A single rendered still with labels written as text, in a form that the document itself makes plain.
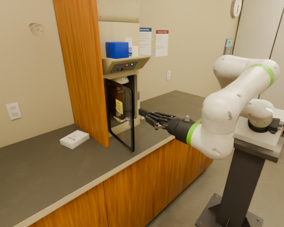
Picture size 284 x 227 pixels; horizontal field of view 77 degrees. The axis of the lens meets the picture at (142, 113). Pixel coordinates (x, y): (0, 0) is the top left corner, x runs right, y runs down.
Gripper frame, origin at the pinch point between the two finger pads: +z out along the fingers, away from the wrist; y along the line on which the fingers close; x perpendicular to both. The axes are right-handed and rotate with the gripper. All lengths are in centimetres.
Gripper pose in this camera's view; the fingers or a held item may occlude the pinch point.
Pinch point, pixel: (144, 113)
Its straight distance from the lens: 83.7
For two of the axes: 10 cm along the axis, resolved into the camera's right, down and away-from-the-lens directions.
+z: -6.9, -2.9, 6.6
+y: -7.3, 2.9, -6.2
